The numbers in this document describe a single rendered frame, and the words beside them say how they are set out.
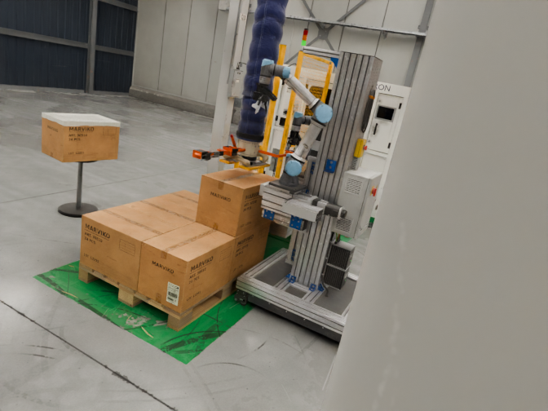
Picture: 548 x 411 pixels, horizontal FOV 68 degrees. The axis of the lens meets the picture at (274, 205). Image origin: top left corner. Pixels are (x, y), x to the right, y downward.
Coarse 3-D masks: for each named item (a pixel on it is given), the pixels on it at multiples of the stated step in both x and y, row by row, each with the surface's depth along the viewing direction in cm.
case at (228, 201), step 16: (208, 176) 318; (224, 176) 327; (240, 176) 337; (256, 176) 347; (208, 192) 320; (224, 192) 313; (240, 192) 306; (256, 192) 324; (208, 208) 323; (224, 208) 315; (240, 208) 309; (256, 208) 332; (208, 224) 326; (224, 224) 318; (240, 224) 316; (256, 224) 342
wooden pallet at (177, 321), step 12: (84, 276) 314; (96, 276) 321; (120, 288) 298; (228, 288) 331; (120, 300) 301; (132, 300) 294; (144, 300) 289; (204, 300) 300; (216, 300) 322; (168, 312) 280; (192, 312) 301; (204, 312) 306; (168, 324) 283; (180, 324) 280
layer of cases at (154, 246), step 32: (192, 192) 401; (96, 224) 297; (128, 224) 301; (160, 224) 312; (192, 224) 324; (96, 256) 303; (128, 256) 288; (160, 256) 274; (192, 256) 272; (224, 256) 308; (256, 256) 363; (160, 288) 280; (192, 288) 280
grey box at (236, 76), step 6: (234, 72) 438; (240, 72) 447; (234, 78) 441; (240, 78) 451; (228, 84) 443; (234, 84) 445; (240, 84) 455; (228, 90) 444; (234, 90) 448; (240, 90) 458; (228, 96) 446; (234, 96) 453
